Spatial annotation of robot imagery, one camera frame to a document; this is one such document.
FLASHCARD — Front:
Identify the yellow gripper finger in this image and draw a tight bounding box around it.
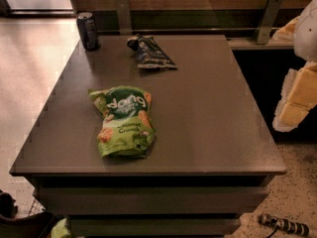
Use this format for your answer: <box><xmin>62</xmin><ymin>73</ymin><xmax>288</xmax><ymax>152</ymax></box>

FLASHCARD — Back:
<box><xmin>272</xmin><ymin>62</ymin><xmax>317</xmax><ymax>132</ymax></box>
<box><xmin>272</xmin><ymin>17</ymin><xmax>299</xmax><ymax>42</ymax></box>

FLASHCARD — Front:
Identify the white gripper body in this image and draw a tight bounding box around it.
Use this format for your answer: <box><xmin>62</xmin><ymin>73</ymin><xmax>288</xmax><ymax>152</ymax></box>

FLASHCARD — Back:
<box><xmin>293</xmin><ymin>0</ymin><xmax>317</xmax><ymax>62</ymax></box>

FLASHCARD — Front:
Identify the blue chip bag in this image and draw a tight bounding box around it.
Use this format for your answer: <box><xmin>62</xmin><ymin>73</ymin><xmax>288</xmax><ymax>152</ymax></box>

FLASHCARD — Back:
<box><xmin>127</xmin><ymin>35</ymin><xmax>176</xmax><ymax>70</ymax></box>

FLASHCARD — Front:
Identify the green coconut crunch bag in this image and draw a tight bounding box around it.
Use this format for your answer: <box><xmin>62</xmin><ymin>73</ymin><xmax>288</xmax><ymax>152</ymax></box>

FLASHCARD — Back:
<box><xmin>88</xmin><ymin>86</ymin><xmax>155</xmax><ymax>158</ymax></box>

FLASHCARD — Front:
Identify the green bag in basket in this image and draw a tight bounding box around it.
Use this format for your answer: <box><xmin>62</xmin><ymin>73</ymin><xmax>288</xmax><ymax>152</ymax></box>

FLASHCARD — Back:
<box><xmin>51</xmin><ymin>218</ymin><xmax>73</xmax><ymax>238</ymax></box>

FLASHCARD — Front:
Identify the black white striped tool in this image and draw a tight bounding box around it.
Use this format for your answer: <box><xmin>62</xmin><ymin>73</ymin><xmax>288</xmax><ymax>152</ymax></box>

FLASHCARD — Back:
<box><xmin>258</xmin><ymin>213</ymin><xmax>317</xmax><ymax>238</ymax></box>

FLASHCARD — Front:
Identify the dark drawer cabinet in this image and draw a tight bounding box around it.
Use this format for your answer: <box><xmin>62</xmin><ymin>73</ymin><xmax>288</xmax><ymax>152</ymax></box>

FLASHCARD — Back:
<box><xmin>11</xmin><ymin>36</ymin><xmax>285</xmax><ymax>238</ymax></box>

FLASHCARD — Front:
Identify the dark soda can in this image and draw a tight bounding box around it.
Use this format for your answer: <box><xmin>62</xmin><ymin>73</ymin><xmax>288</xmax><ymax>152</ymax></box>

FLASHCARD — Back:
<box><xmin>76</xmin><ymin>12</ymin><xmax>99</xmax><ymax>51</ymax></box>

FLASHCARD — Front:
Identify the dark brown chair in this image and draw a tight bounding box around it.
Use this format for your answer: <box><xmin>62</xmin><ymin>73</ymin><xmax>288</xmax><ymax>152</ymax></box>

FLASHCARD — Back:
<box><xmin>0</xmin><ymin>190</ymin><xmax>57</xmax><ymax>238</ymax></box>

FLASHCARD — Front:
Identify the right metal wall bracket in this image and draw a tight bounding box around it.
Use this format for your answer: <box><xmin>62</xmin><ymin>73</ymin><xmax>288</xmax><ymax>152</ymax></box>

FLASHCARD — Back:
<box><xmin>255</xmin><ymin>0</ymin><xmax>283</xmax><ymax>45</ymax></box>

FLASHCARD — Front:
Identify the metal wall bracket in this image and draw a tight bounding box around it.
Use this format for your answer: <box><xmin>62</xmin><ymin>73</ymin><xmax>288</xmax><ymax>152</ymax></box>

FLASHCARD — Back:
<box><xmin>116</xmin><ymin>0</ymin><xmax>132</xmax><ymax>35</ymax></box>
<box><xmin>255</xmin><ymin>0</ymin><xmax>283</xmax><ymax>45</ymax></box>

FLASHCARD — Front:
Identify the left metal wall bracket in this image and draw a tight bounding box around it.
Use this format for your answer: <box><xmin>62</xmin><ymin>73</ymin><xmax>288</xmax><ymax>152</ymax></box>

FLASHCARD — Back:
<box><xmin>116</xmin><ymin>0</ymin><xmax>132</xmax><ymax>35</ymax></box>

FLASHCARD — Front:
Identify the wire basket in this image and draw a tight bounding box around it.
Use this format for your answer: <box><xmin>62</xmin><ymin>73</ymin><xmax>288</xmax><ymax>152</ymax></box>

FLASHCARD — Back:
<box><xmin>28</xmin><ymin>198</ymin><xmax>46</xmax><ymax>216</ymax></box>

